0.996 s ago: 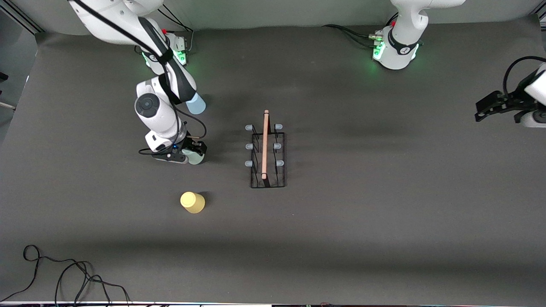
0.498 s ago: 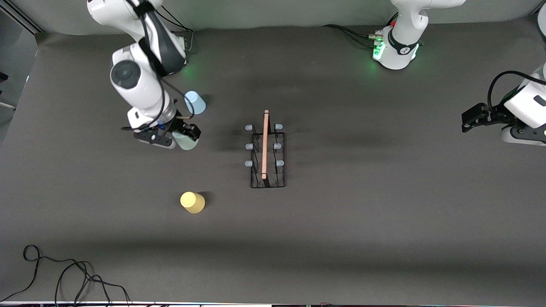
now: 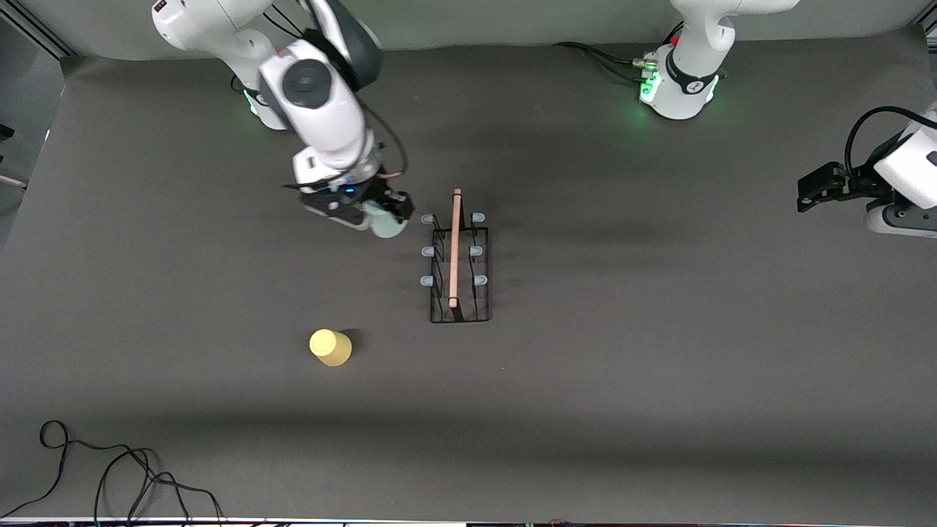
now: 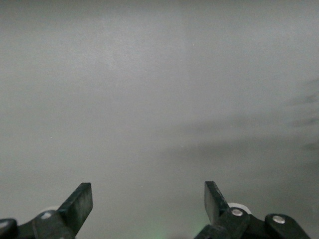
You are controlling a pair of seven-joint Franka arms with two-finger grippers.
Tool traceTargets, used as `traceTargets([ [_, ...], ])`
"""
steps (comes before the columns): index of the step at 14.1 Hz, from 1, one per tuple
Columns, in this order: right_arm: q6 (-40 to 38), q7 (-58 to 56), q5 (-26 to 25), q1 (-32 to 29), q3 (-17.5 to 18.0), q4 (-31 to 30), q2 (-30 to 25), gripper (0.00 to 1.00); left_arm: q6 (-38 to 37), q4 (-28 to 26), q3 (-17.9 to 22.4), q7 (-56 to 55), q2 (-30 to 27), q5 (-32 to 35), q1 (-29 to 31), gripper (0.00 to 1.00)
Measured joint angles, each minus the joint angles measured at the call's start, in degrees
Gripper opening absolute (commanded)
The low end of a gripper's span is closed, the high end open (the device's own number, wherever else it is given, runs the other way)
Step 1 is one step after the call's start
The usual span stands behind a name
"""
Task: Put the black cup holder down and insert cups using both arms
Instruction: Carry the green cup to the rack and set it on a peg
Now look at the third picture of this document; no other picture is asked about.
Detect aluminium frame rail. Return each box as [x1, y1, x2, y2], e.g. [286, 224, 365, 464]
[0, 0, 75, 59]

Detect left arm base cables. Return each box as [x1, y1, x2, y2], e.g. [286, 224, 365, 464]
[553, 41, 657, 83]

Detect black wire cup holder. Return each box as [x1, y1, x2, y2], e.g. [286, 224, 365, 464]
[419, 188, 490, 325]

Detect loose black cable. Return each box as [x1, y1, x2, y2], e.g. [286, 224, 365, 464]
[0, 419, 225, 525]

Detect right arm wrist cable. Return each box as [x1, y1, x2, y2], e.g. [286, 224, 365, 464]
[362, 102, 408, 182]

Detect pale green plastic cup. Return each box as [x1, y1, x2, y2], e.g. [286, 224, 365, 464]
[364, 202, 408, 240]

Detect dark grey table mat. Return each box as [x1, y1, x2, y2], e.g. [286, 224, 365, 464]
[0, 26, 937, 522]

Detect yellow plastic cup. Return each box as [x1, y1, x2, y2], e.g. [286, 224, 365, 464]
[309, 329, 353, 367]

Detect left arm wrist cable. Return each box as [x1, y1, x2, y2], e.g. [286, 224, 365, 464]
[843, 105, 937, 185]

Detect arm wrist cable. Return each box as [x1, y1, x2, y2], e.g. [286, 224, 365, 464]
[843, 105, 937, 185]
[362, 102, 408, 182]

